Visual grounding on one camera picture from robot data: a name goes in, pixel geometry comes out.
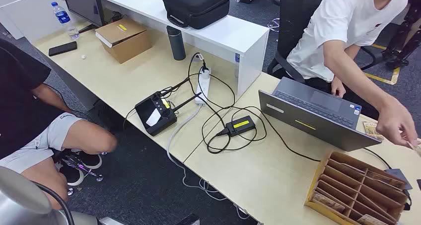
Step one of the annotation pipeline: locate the person's left hand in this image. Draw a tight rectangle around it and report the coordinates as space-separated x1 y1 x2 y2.
330 76 347 98

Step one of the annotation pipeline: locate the person's right hand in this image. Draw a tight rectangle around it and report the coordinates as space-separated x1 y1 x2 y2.
376 100 419 149

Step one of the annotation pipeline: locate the wooden card organiser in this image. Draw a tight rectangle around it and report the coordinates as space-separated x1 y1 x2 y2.
304 151 412 225

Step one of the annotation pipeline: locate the dark grey card reader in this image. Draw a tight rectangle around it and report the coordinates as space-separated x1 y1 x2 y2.
385 168 413 191

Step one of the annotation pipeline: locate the patterned room key card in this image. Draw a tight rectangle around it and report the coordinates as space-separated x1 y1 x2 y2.
312 192 346 214
356 214 389 225
366 170 407 189

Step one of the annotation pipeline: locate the person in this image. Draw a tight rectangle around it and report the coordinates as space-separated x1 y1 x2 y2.
286 0 421 149
0 37 118 211

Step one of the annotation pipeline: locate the yellow floor tape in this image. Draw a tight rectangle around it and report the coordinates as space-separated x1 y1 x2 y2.
363 44 401 86

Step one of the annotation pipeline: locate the grey laptop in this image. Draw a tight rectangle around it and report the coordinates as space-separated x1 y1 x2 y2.
258 77 382 152

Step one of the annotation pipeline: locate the black office chair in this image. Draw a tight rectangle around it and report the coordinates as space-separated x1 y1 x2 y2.
267 0 385 84

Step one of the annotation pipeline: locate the black metal stand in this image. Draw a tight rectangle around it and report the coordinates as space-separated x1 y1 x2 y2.
381 0 421 70

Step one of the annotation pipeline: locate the black adapter with yellow label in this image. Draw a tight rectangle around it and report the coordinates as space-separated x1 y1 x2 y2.
225 115 257 138

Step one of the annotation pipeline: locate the white desk shelf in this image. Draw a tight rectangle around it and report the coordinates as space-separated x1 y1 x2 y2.
97 0 270 97

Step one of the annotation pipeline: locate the white power strip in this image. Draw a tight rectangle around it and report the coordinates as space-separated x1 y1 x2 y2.
195 67 212 106

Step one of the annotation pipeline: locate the black carrying case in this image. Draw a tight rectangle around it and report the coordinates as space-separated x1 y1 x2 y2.
160 0 230 30

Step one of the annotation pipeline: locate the dark thermos bottle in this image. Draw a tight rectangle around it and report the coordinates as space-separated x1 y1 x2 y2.
166 25 187 61

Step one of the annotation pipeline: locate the black remote controller with antennas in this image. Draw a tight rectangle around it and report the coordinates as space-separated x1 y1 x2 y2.
135 78 202 137

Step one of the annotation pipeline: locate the brown cardboard box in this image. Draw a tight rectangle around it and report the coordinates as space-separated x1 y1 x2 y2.
95 17 152 64

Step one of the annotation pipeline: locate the black bag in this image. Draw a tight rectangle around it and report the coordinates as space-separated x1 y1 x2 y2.
93 100 127 134

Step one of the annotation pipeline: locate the black monitor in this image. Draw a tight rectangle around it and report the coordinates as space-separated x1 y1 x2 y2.
60 0 106 34

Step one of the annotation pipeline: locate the chrome chair base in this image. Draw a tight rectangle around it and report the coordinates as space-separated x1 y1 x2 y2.
54 151 108 196

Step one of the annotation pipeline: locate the black smartphone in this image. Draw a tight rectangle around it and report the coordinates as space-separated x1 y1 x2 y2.
48 41 78 57

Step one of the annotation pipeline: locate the clear water bottle blue label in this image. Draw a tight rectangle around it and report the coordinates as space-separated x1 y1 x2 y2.
51 1 80 41

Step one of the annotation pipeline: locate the white partition panel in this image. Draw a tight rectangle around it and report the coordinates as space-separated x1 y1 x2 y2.
0 0 86 43

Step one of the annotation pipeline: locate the black card reader cable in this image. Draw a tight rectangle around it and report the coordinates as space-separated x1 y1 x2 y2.
361 147 392 170

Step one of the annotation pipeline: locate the black adapter output cable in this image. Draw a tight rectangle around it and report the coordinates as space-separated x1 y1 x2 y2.
230 105 413 212

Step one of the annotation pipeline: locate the black adapter input cable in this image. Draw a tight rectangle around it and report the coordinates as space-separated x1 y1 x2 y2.
187 52 268 154

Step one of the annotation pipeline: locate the white power strip cable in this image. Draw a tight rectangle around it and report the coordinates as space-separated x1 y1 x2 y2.
166 104 251 220

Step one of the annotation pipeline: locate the black remote controller cable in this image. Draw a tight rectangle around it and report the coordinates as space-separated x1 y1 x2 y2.
122 73 201 130

